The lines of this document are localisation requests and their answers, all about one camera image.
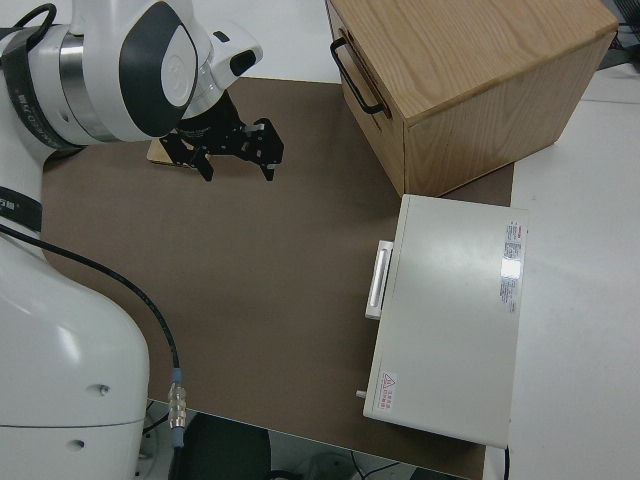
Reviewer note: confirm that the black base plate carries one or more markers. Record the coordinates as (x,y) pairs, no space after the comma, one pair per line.
(225,450)

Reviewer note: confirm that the white toaster oven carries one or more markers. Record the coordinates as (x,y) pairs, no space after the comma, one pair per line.
(450,310)

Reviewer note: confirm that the brown table mat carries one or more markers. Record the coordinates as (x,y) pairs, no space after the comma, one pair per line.
(250,275)

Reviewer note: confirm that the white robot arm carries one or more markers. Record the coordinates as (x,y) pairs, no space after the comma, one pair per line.
(60,350)

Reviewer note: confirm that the wooden box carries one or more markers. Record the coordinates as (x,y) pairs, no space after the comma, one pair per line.
(475,75)

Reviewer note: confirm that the wooden mug rack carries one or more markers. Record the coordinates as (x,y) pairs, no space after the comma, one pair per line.
(157,152)

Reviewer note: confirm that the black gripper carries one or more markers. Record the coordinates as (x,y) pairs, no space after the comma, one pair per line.
(225,140)

